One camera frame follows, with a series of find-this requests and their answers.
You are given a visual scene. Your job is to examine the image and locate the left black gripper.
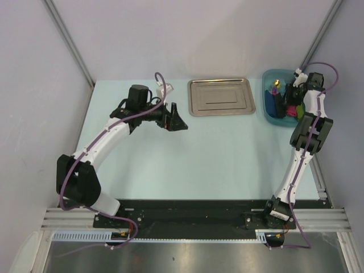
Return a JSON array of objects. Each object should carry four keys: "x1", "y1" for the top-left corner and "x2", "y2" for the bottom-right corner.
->
[{"x1": 139, "y1": 97, "x2": 187, "y2": 131}]

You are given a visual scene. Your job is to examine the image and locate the black paper napkin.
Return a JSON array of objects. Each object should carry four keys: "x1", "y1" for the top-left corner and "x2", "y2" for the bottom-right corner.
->
[{"x1": 274, "y1": 93, "x2": 286, "y2": 118}]

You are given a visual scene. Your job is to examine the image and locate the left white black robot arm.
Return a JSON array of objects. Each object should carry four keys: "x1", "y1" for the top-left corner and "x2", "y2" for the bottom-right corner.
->
[{"x1": 56, "y1": 83, "x2": 188, "y2": 228}]

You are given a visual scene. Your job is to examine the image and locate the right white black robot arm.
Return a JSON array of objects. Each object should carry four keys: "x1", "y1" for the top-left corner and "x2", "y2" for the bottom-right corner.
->
[{"x1": 262, "y1": 69, "x2": 333, "y2": 229}]

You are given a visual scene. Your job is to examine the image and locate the pink rolled napkin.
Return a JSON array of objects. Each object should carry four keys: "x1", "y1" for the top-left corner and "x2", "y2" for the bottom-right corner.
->
[{"x1": 286, "y1": 105, "x2": 297, "y2": 117}]

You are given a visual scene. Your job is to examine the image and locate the blue rolled napkin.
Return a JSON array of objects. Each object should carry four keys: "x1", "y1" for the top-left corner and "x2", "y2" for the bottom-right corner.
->
[{"x1": 264, "y1": 90, "x2": 276, "y2": 118}]

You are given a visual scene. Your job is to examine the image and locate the green rolled napkin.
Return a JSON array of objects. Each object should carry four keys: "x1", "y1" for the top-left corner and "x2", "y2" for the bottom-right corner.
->
[{"x1": 296, "y1": 105, "x2": 304, "y2": 122}]

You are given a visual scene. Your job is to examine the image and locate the yellow utensil in bin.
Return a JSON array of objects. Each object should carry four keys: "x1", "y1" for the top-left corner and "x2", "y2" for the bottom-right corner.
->
[{"x1": 274, "y1": 79, "x2": 281, "y2": 89}]

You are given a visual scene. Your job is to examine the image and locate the teal plastic bin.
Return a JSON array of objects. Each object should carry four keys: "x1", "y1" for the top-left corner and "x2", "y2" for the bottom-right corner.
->
[{"x1": 262, "y1": 69, "x2": 299, "y2": 128}]

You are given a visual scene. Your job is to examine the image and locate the stainless steel tray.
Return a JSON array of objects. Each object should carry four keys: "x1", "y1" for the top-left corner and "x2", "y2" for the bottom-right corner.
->
[{"x1": 187, "y1": 78, "x2": 256, "y2": 117}]

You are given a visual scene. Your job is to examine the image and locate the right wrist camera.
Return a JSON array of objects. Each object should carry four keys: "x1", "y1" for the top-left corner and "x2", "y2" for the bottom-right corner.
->
[{"x1": 292, "y1": 68, "x2": 308, "y2": 88}]

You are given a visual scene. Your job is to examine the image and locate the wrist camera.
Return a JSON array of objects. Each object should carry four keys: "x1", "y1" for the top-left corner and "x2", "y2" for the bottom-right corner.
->
[
  {"x1": 156, "y1": 81, "x2": 173, "y2": 98},
  {"x1": 292, "y1": 68, "x2": 308, "y2": 88}
]

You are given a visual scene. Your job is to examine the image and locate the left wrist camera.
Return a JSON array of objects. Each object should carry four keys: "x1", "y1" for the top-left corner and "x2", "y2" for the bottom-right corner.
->
[{"x1": 156, "y1": 81, "x2": 173, "y2": 98}]

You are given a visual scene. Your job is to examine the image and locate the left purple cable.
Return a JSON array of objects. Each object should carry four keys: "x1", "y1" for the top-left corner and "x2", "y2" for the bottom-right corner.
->
[{"x1": 58, "y1": 72, "x2": 167, "y2": 228}]

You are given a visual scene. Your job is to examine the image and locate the purple cable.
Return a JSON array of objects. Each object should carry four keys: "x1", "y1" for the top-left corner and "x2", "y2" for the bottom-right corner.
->
[
  {"x1": 58, "y1": 72, "x2": 167, "y2": 228},
  {"x1": 288, "y1": 61, "x2": 340, "y2": 250}
]

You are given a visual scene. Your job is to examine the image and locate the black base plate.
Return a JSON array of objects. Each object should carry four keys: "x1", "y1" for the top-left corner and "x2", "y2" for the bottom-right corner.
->
[{"x1": 58, "y1": 198, "x2": 332, "y2": 240}]

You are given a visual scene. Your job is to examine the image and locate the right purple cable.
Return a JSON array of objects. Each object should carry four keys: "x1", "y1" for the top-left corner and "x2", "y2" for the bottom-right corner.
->
[{"x1": 288, "y1": 61, "x2": 340, "y2": 250}]

